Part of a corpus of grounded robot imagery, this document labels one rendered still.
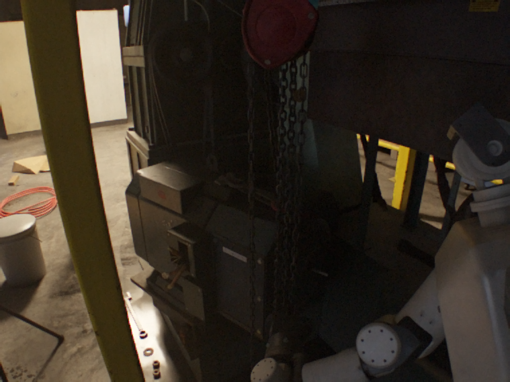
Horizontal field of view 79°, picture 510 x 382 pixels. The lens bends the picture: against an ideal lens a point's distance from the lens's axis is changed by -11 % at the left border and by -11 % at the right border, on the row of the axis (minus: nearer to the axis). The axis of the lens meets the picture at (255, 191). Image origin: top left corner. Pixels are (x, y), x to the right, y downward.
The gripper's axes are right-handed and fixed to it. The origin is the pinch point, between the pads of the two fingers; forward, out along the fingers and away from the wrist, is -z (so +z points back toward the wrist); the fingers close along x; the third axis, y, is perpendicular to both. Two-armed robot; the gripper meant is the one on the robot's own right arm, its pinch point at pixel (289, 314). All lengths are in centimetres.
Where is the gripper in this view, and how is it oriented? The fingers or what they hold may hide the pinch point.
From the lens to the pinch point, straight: 96.4
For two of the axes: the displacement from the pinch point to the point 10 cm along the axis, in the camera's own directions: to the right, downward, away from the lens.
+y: 0.0, -9.2, -3.9
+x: 9.8, 0.7, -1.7
